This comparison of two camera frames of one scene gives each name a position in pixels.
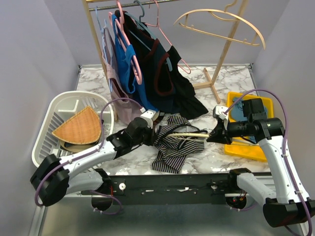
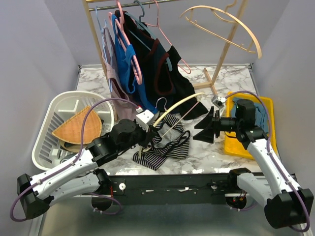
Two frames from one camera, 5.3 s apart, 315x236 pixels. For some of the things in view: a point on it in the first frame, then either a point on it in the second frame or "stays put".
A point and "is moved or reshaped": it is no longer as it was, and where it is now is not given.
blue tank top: [125, 54] stays put
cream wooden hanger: [187, 134] to [199, 96]
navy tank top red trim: [155, 65] stays put
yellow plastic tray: [248, 151] stays put
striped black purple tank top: [171, 152] is moved or reshaped
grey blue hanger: [138, 23] stays put
